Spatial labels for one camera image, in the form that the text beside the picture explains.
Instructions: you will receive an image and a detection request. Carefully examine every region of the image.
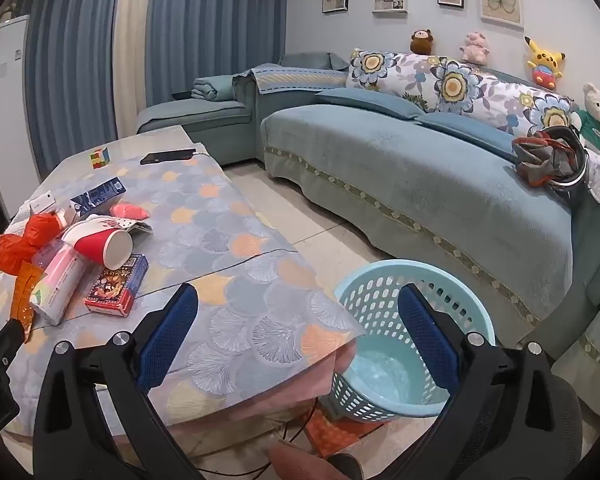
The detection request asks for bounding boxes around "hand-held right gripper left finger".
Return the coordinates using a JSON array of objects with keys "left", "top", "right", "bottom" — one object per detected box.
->
[{"left": 32, "top": 284, "right": 216, "bottom": 480}]

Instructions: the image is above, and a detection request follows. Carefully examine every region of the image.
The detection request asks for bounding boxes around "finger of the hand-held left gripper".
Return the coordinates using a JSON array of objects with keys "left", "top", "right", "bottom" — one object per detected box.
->
[{"left": 0, "top": 319, "right": 25, "bottom": 377}]

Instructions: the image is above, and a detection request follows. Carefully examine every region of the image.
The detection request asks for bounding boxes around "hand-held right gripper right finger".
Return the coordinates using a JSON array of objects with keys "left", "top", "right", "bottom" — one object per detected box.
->
[{"left": 380, "top": 284, "right": 583, "bottom": 480}]

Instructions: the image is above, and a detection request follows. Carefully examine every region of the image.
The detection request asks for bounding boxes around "light blue plastic basket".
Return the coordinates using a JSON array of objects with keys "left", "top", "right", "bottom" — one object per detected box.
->
[{"left": 319, "top": 259, "right": 497, "bottom": 421}]

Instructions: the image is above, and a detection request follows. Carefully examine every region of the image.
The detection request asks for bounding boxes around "orange plastic bag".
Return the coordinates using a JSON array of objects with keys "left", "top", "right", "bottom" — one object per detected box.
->
[{"left": 0, "top": 212, "right": 68, "bottom": 277}]

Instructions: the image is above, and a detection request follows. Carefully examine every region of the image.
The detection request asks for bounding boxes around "red playing card box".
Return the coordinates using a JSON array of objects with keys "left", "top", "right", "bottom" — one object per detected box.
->
[{"left": 84, "top": 254, "right": 149, "bottom": 318}]

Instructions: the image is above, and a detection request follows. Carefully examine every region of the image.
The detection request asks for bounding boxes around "pink tissue pack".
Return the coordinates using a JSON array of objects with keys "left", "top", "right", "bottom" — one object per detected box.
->
[{"left": 29, "top": 240, "right": 93, "bottom": 326}]

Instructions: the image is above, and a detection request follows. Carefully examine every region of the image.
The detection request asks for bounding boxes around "white dotted wrapper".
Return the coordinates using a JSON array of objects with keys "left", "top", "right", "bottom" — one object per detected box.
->
[{"left": 122, "top": 217, "right": 153, "bottom": 236}]

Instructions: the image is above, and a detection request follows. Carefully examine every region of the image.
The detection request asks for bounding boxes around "red white paper cup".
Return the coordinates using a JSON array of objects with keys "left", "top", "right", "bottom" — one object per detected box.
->
[{"left": 60, "top": 214, "right": 134, "bottom": 271}]

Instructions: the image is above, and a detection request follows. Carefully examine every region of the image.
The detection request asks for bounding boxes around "pink under cloth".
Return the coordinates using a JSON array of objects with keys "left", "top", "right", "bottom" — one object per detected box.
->
[{"left": 167, "top": 342, "right": 343, "bottom": 428}]

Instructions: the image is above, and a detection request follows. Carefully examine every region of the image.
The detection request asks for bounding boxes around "orange floor mat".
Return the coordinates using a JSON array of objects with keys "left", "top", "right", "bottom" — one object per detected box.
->
[{"left": 302, "top": 402, "right": 386, "bottom": 458}]

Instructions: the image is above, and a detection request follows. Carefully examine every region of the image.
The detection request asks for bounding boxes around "pink packet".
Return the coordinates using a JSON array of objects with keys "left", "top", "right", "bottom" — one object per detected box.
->
[{"left": 110, "top": 201, "right": 152, "bottom": 221}]

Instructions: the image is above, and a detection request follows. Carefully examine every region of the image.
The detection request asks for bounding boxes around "small white box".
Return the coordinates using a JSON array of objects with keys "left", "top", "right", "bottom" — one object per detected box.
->
[{"left": 29, "top": 191, "right": 57, "bottom": 215}]

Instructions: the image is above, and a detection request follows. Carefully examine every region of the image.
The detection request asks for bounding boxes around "blue white carton box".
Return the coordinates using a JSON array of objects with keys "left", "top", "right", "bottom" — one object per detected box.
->
[{"left": 71, "top": 177, "right": 127, "bottom": 218}]

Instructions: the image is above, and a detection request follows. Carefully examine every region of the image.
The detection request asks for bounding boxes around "teal fabric sofa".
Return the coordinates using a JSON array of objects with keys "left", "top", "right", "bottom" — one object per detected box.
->
[{"left": 136, "top": 51, "right": 600, "bottom": 411}]

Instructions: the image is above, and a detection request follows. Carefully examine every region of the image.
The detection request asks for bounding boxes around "person's leg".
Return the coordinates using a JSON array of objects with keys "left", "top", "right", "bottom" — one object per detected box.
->
[{"left": 267, "top": 440, "right": 366, "bottom": 480}]

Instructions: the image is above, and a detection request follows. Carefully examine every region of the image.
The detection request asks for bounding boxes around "black smartphone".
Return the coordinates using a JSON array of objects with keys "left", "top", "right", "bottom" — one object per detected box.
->
[{"left": 140, "top": 149, "right": 197, "bottom": 166}]

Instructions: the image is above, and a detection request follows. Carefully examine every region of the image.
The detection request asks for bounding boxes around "grey orange cloth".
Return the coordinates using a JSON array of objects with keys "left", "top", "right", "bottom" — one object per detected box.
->
[{"left": 511, "top": 132, "right": 576, "bottom": 188}]

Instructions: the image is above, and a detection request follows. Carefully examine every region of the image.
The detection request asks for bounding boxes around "blue cushion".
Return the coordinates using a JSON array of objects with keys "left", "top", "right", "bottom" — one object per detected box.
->
[
  {"left": 314, "top": 87, "right": 426, "bottom": 120},
  {"left": 415, "top": 111, "right": 526, "bottom": 163}
]

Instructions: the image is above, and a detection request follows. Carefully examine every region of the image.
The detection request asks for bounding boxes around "white refrigerator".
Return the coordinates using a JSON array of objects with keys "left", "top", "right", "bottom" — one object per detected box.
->
[{"left": 0, "top": 15, "right": 43, "bottom": 241}]

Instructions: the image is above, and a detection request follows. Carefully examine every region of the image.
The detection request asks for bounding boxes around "black helmet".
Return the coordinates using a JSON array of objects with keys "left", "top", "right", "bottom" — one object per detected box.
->
[{"left": 535, "top": 127, "right": 592, "bottom": 200}]

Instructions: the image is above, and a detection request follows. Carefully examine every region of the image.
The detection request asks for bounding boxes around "folded teal blanket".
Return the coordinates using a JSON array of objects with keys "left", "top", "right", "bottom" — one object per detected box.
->
[{"left": 191, "top": 74, "right": 236, "bottom": 102}]

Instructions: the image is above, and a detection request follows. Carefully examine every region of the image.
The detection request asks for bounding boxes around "floral pillow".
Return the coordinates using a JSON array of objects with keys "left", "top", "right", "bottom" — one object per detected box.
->
[
  {"left": 502, "top": 80, "right": 581, "bottom": 136},
  {"left": 420, "top": 57, "right": 516, "bottom": 118},
  {"left": 346, "top": 49, "right": 436, "bottom": 93}
]

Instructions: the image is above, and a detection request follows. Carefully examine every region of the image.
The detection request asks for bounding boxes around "white teddy bear green shirt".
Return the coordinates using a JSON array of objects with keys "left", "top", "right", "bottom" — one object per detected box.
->
[{"left": 577, "top": 82, "right": 600, "bottom": 158}]

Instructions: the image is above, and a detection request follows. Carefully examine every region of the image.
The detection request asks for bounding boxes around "blue curtain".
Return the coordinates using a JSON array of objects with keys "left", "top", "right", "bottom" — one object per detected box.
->
[
  {"left": 22, "top": 0, "right": 123, "bottom": 176},
  {"left": 145, "top": 0, "right": 288, "bottom": 106}
]

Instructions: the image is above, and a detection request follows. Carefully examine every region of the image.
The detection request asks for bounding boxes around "white sheer curtain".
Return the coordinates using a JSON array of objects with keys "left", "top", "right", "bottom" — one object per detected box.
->
[{"left": 112, "top": 0, "right": 156, "bottom": 133}]

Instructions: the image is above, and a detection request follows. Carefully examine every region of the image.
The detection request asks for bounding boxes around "pink pig plush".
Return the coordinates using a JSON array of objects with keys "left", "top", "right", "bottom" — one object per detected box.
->
[{"left": 460, "top": 31, "right": 487, "bottom": 65}]

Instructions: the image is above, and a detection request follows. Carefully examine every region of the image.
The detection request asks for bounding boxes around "brown monkey plush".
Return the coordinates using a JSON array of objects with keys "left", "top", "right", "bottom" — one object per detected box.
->
[{"left": 410, "top": 29, "right": 433, "bottom": 56}]

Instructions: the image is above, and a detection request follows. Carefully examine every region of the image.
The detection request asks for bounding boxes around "yellow mouse plush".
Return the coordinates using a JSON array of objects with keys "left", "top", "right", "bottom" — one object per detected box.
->
[{"left": 524, "top": 36, "right": 566, "bottom": 92}]

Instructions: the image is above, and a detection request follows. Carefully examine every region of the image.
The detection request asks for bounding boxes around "black cable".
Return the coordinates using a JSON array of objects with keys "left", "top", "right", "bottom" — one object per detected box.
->
[{"left": 275, "top": 395, "right": 326, "bottom": 448}]

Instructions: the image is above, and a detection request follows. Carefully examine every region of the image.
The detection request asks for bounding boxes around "pale butterfly picture frame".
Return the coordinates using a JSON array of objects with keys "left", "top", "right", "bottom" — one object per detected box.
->
[{"left": 480, "top": 0, "right": 525, "bottom": 28}]

